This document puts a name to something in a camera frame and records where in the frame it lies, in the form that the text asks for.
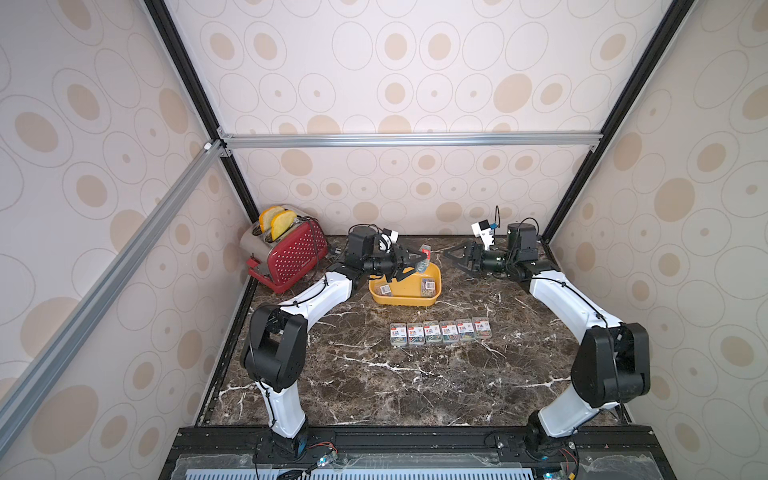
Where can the diagonal aluminium frame bar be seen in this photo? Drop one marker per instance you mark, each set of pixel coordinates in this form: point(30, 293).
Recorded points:
point(45, 371)

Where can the yellow toast slice left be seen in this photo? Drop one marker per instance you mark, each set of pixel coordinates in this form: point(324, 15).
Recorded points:
point(266, 217)

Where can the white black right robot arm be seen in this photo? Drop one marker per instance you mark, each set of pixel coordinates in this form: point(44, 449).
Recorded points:
point(612, 363)

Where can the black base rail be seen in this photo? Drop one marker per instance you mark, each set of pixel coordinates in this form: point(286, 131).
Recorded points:
point(357, 452)

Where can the horizontal aluminium frame bar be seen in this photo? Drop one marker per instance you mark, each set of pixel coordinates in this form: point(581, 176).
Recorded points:
point(398, 140)

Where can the clear paper clip box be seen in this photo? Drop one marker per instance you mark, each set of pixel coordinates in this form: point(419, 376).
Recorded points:
point(398, 335)
point(433, 334)
point(428, 287)
point(466, 330)
point(482, 328)
point(416, 334)
point(449, 332)
point(424, 263)

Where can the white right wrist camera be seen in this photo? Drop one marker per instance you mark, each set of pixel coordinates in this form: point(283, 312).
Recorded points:
point(485, 231)

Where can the yellow toast slice right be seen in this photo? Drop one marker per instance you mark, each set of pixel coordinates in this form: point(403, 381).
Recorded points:
point(281, 223)

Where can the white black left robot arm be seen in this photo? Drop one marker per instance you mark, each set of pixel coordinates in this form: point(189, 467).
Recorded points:
point(274, 354)

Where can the yellow toast slice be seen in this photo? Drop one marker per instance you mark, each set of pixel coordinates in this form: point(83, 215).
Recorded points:
point(266, 217)
point(281, 223)

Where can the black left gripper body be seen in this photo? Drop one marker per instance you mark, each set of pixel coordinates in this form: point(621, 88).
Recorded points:
point(393, 263)

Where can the red polka dot toaster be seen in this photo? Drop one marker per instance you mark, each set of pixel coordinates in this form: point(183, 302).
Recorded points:
point(280, 264)

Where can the yellow plastic storage tray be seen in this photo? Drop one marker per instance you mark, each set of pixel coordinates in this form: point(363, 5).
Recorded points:
point(407, 292)

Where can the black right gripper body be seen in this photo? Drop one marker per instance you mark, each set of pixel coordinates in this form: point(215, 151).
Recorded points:
point(475, 260)

